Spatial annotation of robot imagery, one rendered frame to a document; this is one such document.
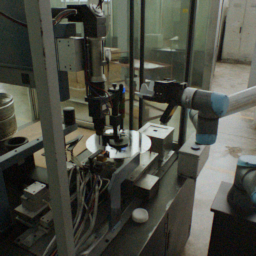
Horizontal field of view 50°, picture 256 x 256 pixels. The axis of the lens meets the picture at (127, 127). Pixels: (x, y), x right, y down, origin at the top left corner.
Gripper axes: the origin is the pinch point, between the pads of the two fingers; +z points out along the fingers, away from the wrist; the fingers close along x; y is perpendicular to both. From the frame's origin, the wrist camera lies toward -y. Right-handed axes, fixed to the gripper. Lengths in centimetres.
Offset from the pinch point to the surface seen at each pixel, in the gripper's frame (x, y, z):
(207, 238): -72, -124, -13
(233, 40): -821, -36, 230
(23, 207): 43, -45, 29
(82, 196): 28.7, -37.7, 6.9
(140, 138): -17.9, -29.8, 12.1
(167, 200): -6, -51, -13
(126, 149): -3.2, -30.1, 9.9
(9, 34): 20, 22, 60
